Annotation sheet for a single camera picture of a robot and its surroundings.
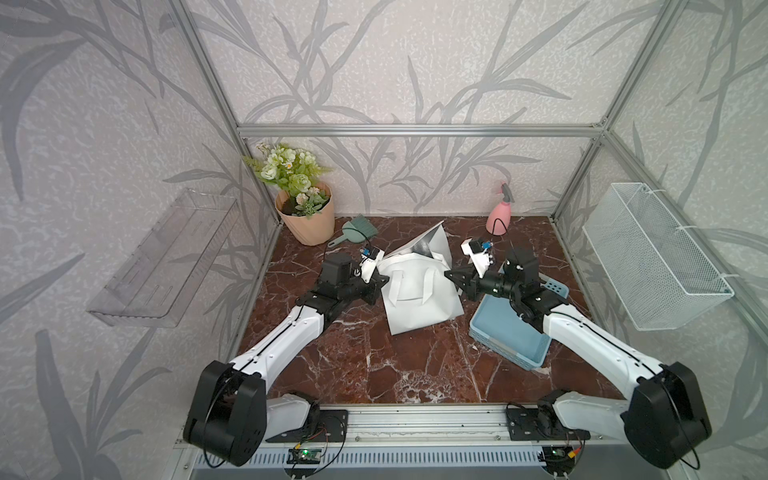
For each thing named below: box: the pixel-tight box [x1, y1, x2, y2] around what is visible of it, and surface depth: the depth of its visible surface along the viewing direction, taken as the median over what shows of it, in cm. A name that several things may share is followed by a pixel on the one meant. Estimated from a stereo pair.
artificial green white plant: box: [243, 143, 333, 219], surface depth 96 cm
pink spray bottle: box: [486, 183, 515, 236], surface depth 111 cm
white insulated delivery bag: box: [377, 220, 465, 335], surface depth 83 cm
